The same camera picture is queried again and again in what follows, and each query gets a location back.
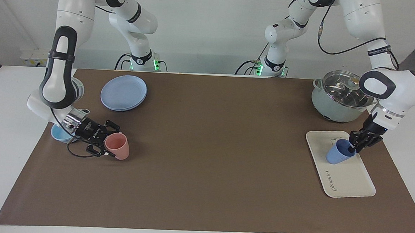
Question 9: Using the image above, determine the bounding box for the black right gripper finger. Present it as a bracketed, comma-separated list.
[87, 143, 117, 159]
[104, 119, 122, 134]

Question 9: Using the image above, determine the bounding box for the blue plastic cup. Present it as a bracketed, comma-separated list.
[325, 138, 357, 166]

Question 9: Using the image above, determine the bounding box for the pink plastic cup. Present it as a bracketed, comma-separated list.
[104, 132, 131, 161]

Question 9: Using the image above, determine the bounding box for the cream tray with rabbit print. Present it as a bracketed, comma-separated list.
[303, 129, 379, 201]

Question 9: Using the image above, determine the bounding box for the light blue bowl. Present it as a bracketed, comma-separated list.
[50, 122, 75, 144]

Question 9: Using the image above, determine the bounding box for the pale blue plate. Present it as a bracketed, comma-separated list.
[100, 74, 149, 113]

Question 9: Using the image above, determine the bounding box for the pale green cooking pot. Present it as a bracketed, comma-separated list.
[310, 78, 377, 125]

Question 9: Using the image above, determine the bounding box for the glass pot lid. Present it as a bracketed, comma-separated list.
[320, 69, 376, 109]

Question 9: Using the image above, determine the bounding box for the white power strip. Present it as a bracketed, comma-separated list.
[19, 48, 55, 68]

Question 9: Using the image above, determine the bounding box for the brown table mat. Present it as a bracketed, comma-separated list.
[0, 63, 415, 233]

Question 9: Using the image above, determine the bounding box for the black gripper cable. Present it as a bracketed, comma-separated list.
[48, 107, 102, 160]

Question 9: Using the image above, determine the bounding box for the black base cable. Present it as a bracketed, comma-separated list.
[115, 52, 133, 71]
[235, 40, 270, 77]

